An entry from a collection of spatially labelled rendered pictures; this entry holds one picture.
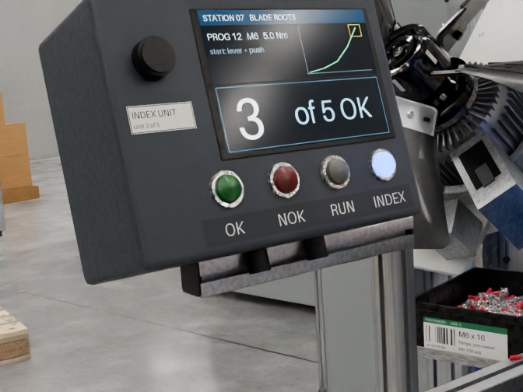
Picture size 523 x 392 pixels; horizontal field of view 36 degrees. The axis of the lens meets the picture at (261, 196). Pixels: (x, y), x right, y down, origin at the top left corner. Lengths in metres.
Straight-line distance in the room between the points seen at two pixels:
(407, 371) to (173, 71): 0.39
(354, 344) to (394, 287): 2.06
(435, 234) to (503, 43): 0.61
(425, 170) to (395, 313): 0.58
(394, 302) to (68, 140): 0.34
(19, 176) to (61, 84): 8.97
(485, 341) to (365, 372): 1.75
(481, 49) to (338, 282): 1.27
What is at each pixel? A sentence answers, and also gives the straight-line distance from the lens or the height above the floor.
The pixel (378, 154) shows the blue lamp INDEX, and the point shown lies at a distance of 0.65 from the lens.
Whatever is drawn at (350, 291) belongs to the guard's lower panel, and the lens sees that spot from 2.77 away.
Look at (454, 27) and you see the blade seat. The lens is 1.45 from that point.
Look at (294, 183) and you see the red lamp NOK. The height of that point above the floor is 1.11.
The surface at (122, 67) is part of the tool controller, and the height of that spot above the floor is 1.20.
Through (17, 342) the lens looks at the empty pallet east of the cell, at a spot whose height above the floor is 0.09.
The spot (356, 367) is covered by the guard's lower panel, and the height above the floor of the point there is 0.19.
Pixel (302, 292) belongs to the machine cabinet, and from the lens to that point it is 4.09.
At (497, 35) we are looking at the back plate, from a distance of 1.77.
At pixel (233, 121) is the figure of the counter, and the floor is 1.16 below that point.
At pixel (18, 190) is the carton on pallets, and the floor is 0.13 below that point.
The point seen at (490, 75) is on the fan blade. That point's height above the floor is 1.17.
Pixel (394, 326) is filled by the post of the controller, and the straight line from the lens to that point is 0.77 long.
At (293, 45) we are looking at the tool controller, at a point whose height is 1.21.
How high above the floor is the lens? 1.19
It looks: 8 degrees down
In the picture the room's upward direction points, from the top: 4 degrees counter-clockwise
